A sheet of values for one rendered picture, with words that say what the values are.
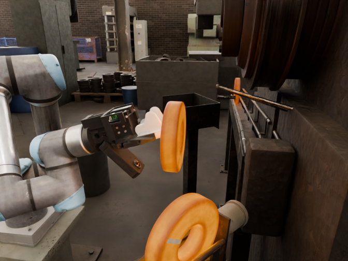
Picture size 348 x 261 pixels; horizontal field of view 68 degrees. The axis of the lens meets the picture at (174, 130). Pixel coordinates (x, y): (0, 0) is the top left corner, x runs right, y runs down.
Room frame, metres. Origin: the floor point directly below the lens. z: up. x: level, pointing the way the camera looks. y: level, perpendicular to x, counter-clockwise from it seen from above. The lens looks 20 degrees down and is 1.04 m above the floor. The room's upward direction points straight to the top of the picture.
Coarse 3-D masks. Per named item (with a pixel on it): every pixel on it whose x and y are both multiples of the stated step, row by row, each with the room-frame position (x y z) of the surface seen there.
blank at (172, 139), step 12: (168, 108) 0.50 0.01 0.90; (180, 108) 0.50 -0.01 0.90; (168, 120) 0.48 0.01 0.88; (180, 120) 0.50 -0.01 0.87; (168, 132) 0.46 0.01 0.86; (180, 132) 0.56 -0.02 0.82; (168, 144) 0.45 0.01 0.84; (180, 144) 0.55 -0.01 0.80; (168, 156) 0.45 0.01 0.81; (180, 156) 0.51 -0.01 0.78; (168, 168) 0.47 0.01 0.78; (180, 168) 0.51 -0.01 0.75
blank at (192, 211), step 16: (176, 208) 0.34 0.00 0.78; (192, 208) 0.34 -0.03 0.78; (208, 208) 0.37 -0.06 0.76; (160, 224) 0.32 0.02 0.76; (176, 224) 0.31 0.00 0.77; (192, 224) 0.34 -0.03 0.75; (208, 224) 0.37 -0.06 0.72; (160, 240) 0.30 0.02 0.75; (176, 240) 0.31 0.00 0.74; (192, 240) 0.37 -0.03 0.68; (208, 240) 0.37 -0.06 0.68; (160, 256) 0.29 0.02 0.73; (176, 256) 0.31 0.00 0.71; (192, 256) 0.35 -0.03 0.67
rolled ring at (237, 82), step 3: (237, 78) 1.84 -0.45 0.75; (237, 81) 1.80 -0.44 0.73; (234, 84) 1.93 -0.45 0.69; (237, 84) 1.78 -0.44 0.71; (234, 87) 1.92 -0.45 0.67; (237, 87) 1.77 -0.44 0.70; (237, 96) 1.76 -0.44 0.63; (234, 99) 1.78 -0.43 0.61; (237, 99) 1.77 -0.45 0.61; (237, 102) 1.79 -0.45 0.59
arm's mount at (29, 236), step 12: (48, 216) 0.85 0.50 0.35; (60, 216) 0.91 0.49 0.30; (0, 228) 0.78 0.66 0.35; (12, 228) 0.78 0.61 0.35; (24, 228) 0.78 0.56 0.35; (36, 228) 0.78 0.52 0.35; (48, 228) 0.83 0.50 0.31; (0, 240) 0.76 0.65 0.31; (12, 240) 0.76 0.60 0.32; (24, 240) 0.75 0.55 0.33; (36, 240) 0.76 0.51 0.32
